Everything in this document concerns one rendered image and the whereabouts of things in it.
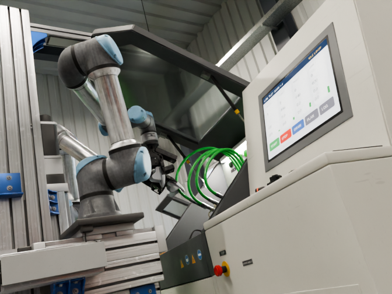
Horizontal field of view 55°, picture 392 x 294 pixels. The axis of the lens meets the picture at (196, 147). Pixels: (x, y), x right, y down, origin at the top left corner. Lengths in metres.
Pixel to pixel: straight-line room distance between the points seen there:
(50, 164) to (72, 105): 7.98
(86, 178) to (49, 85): 8.40
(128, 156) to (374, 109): 0.76
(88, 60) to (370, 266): 1.05
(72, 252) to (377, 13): 1.13
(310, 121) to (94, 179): 0.75
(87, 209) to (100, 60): 0.51
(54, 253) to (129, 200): 7.96
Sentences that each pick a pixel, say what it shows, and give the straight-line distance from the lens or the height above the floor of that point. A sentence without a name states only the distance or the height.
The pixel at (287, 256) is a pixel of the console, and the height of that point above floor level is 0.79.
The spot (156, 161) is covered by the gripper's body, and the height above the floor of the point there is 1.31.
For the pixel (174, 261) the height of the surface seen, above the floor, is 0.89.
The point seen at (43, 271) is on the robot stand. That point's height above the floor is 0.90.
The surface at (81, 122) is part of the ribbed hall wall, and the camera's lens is 9.43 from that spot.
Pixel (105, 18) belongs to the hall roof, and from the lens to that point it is 8.31.
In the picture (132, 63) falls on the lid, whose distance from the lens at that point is 1.92.
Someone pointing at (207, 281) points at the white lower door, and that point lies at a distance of 1.50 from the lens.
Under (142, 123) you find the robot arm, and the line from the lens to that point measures 1.68.
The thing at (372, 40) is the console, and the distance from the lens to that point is 1.23.
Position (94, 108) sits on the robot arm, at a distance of 1.58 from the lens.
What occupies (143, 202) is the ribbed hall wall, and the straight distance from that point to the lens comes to 9.13.
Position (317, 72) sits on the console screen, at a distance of 1.33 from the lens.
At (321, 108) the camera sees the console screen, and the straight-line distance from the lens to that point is 1.26.
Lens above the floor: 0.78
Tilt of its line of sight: 19 degrees up
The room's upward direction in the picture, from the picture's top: 14 degrees counter-clockwise
